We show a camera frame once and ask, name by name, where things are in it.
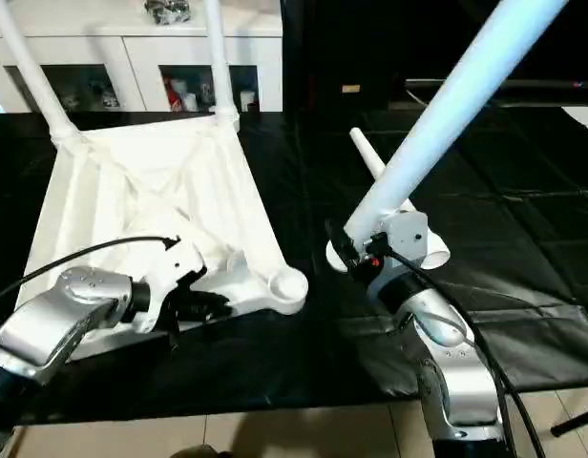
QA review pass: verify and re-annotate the white plastic table top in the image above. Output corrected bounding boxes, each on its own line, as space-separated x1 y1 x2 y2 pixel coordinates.
12 119 309 364

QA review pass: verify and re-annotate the white plastic table leg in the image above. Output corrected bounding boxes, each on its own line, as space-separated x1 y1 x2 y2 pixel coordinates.
348 127 451 274
326 0 571 276
0 0 87 146
202 0 241 132

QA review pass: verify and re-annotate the dark left robot foot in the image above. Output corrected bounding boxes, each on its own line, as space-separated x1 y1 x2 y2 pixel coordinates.
170 444 221 458

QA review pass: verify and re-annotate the black work mat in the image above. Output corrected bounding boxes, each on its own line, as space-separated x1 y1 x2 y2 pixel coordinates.
0 107 588 426

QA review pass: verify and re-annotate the black metal bar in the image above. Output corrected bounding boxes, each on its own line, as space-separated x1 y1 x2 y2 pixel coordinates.
406 77 588 97

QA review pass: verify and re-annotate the white glass-door cabinet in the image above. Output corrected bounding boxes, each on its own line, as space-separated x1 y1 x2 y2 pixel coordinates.
0 0 284 115

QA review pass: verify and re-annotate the crumpled silver object on cabinet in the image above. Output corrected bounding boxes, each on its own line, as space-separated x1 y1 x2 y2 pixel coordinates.
145 0 191 26

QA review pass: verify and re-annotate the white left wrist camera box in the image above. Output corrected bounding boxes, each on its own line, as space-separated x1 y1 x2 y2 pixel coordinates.
132 239 208 327

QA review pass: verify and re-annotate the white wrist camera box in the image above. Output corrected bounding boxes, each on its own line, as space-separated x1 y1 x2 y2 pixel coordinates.
132 239 208 327
370 212 431 283

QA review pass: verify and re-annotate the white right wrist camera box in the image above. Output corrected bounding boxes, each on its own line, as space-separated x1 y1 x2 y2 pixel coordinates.
370 212 431 283

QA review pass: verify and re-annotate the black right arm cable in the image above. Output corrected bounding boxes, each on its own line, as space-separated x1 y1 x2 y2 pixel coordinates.
370 250 548 458

